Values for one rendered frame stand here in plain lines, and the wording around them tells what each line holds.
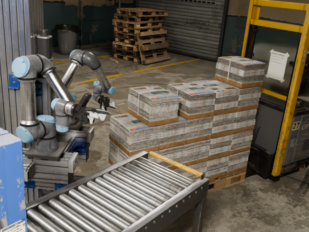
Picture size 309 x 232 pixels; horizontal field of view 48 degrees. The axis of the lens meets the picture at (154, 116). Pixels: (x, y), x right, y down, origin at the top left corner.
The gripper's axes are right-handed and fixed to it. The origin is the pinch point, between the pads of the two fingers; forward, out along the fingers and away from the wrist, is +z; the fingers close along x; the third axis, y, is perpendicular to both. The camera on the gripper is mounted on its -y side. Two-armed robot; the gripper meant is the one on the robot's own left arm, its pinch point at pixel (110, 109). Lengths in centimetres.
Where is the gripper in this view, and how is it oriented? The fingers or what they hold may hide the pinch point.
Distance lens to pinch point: 310.9
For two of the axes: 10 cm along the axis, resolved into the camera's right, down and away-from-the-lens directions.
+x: 8.6, -1.2, 5.0
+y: 0.7, -9.4, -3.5
